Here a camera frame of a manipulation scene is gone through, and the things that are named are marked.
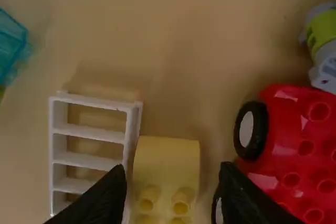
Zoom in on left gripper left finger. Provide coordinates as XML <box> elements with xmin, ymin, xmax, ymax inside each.
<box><xmin>43</xmin><ymin>164</ymin><xmax>128</xmax><ymax>224</ymax></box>

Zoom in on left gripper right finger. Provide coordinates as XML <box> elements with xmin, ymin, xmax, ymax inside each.
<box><xmin>211</xmin><ymin>161</ymin><xmax>305</xmax><ymax>224</ymax></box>

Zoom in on yellow toy brick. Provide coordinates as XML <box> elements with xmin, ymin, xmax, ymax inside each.
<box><xmin>130</xmin><ymin>135</ymin><xmax>202</xmax><ymax>224</ymax></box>

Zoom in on white ladder toy brick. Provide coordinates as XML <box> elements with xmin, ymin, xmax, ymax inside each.
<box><xmin>48</xmin><ymin>89</ymin><xmax>144</xmax><ymax>218</ymax></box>

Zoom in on red toy car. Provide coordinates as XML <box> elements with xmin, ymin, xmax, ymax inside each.
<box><xmin>233</xmin><ymin>83</ymin><xmax>336</xmax><ymax>224</ymax></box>

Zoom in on clear blue toy brick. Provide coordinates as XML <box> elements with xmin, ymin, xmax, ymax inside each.
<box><xmin>0</xmin><ymin>7</ymin><xmax>34</xmax><ymax>86</ymax></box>

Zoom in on green and grey toy brick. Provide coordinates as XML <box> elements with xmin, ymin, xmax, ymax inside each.
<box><xmin>297</xmin><ymin>2</ymin><xmax>336</xmax><ymax>95</ymax></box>

